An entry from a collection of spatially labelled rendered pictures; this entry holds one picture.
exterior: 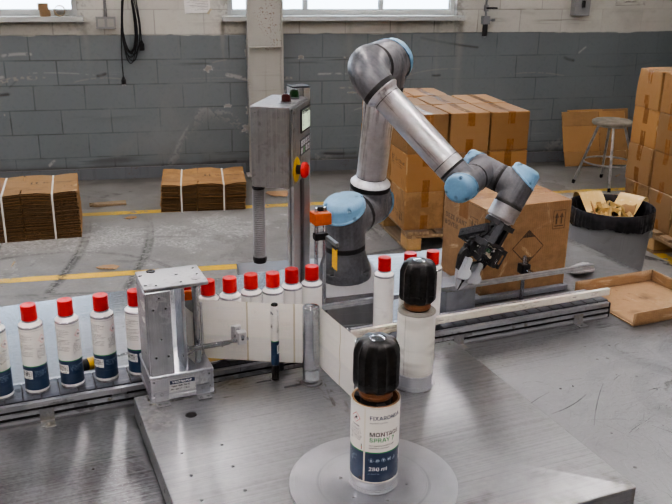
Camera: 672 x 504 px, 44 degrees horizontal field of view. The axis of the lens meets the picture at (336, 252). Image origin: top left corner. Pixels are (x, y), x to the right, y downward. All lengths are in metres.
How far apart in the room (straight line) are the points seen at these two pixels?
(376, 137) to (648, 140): 3.75
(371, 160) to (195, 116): 5.04
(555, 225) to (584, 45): 5.66
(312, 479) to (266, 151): 0.76
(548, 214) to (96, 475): 1.49
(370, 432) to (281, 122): 0.77
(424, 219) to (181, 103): 2.73
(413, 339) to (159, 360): 0.55
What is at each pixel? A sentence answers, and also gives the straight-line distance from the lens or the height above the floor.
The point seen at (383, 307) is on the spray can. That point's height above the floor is 0.96.
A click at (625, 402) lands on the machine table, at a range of 2.05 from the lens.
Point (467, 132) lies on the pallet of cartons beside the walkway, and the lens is 5.35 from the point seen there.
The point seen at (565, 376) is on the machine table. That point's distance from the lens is 2.12.
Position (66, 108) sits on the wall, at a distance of 7.28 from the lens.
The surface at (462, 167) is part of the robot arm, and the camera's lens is 2.07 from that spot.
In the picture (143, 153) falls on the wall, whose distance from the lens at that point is 7.32.
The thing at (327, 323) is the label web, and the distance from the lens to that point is 1.80.
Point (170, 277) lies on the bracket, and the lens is 1.79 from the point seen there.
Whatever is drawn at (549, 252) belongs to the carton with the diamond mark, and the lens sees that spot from 2.58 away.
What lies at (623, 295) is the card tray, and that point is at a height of 0.83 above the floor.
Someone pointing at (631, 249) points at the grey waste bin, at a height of 0.44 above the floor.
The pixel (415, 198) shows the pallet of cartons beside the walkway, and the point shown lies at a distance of 5.32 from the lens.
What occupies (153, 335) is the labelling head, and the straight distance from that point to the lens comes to 1.78.
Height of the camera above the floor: 1.78
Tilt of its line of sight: 19 degrees down
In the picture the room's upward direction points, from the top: 1 degrees clockwise
